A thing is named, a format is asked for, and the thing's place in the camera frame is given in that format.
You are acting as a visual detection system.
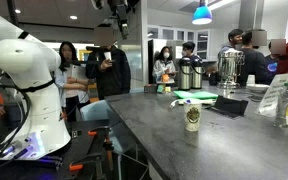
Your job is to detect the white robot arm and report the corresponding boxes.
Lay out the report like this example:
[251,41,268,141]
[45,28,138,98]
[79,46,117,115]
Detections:
[0,16,71,161]

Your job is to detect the masked woman in grey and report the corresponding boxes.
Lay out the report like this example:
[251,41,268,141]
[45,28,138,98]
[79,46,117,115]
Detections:
[152,46,177,81]

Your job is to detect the person in black jacket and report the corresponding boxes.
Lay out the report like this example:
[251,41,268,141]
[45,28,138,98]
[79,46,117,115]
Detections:
[85,24,131,100]

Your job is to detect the left black steel thermos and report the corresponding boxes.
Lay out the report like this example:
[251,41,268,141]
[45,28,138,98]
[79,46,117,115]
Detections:
[178,57,191,90]

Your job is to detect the black steel thermos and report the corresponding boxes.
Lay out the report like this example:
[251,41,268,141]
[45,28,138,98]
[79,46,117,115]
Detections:
[178,57,191,90]
[192,59,203,89]

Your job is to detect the light blue chair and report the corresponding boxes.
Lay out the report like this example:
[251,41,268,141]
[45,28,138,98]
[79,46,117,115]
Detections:
[80,100,134,154]

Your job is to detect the white paper cup with crest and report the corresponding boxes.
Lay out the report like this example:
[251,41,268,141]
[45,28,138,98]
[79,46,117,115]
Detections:
[184,103,202,132]

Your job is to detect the right black steel thermos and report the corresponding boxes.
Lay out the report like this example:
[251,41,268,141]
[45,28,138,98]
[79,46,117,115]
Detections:
[192,59,203,89]

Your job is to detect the woman in white shirt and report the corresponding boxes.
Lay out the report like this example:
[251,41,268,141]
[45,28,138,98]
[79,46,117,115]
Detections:
[55,41,89,122]

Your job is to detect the large silver coffee urn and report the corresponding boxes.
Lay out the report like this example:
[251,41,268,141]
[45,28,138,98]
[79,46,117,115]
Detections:
[218,48,245,89]

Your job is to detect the black table power hatch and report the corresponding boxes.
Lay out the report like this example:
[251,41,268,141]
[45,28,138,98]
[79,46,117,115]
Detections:
[208,96,248,118]

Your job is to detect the black mounting board with clamps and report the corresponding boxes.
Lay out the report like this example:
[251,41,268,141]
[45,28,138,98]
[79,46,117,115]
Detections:
[0,120,110,180]

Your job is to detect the blue pendant lamp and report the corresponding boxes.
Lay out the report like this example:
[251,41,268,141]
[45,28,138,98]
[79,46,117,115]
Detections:
[192,0,212,25]

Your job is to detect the person in dark shirt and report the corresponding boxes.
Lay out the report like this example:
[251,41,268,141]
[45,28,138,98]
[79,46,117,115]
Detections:
[237,29,269,87]

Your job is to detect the white bowl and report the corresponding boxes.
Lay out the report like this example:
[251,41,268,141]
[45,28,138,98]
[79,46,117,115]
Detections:
[246,84,269,93]

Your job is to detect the white printed sign stand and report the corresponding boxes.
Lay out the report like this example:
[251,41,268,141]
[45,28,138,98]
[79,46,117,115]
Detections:
[256,73,288,117]

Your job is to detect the clear plastic water bottle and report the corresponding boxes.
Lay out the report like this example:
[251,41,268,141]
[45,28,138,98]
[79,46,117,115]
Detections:
[274,81,288,128]

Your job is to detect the white power strip with cable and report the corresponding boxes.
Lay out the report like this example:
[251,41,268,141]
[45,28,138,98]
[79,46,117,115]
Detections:
[169,99,216,109]

